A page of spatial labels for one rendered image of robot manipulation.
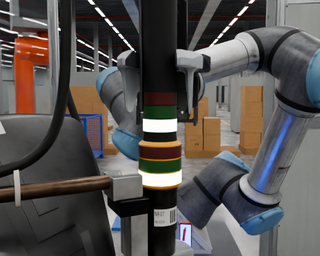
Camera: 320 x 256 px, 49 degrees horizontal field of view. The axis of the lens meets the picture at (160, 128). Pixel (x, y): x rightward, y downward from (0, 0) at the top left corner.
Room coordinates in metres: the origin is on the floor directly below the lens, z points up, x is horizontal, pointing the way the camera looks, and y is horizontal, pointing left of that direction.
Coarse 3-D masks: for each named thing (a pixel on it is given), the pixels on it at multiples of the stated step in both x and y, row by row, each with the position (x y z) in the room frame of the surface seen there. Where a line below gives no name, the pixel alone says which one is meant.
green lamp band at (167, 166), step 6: (138, 162) 0.35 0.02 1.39; (144, 162) 0.33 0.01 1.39; (150, 162) 0.33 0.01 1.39; (156, 162) 0.33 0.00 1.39; (162, 162) 0.33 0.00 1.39; (168, 162) 0.33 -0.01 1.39; (174, 162) 0.33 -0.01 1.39; (180, 162) 0.34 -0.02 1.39; (144, 168) 0.33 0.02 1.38; (150, 168) 0.33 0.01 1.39; (156, 168) 0.33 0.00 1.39; (162, 168) 0.33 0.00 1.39; (168, 168) 0.33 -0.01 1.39; (174, 168) 0.33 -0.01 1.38; (180, 168) 0.34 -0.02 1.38
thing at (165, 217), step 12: (144, 192) 0.34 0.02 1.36; (156, 192) 0.33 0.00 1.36; (168, 192) 0.33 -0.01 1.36; (156, 204) 0.33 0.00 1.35; (168, 204) 0.33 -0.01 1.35; (156, 216) 0.33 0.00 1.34; (168, 216) 0.33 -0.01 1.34; (156, 228) 0.33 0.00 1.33; (168, 228) 0.33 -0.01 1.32; (156, 240) 0.33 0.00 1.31; (168, 240) 0.33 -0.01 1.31; (156, 252) 0.33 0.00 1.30; (168, 252) 0.33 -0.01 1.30
